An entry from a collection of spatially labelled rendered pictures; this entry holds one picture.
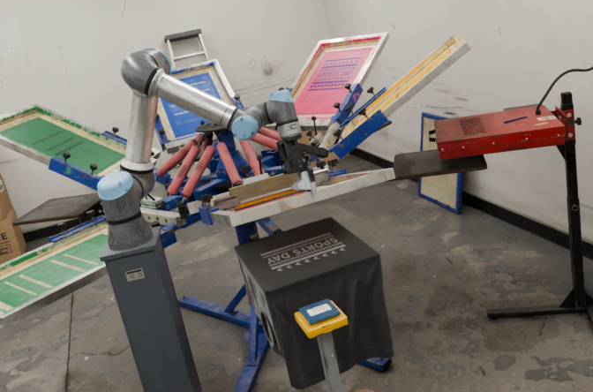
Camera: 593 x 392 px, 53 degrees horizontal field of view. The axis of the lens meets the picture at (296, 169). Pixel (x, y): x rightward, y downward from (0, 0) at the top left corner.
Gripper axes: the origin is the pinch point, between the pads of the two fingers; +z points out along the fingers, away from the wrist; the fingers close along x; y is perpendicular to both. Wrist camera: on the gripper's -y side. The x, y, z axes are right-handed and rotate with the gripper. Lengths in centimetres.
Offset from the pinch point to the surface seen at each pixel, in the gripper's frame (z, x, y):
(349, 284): 36.1, -14.4, -8.5
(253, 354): 84, -136, 17
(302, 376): 64, -23, 16
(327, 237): 21.3, -38.8, -12.4
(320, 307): 33.3, 12.8, 11.1
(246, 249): 18, -52, 18
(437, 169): 11, -76, -87
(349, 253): 26.5, -19.9, -13.0
